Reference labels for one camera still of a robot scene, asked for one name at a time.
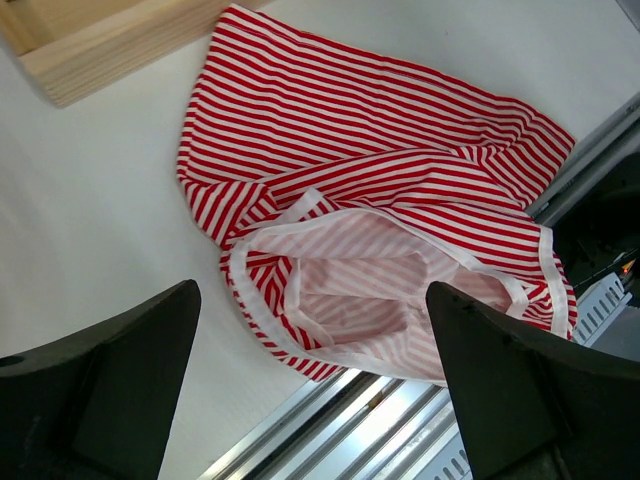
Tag red white striped tank top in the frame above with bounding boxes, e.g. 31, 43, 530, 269
176, 5, 578, 385

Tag aluminium mounting rail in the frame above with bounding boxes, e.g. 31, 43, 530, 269
202, 96, 639, 479

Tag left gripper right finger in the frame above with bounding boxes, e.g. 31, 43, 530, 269
424, 281, 640, 480

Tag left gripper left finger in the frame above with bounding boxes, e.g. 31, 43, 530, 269
1, 280, 201, 479

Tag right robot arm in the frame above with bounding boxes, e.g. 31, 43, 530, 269
553, 153, 639, 296

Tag wooden clothes rack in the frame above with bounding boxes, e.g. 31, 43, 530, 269
0, 0, 274, 109

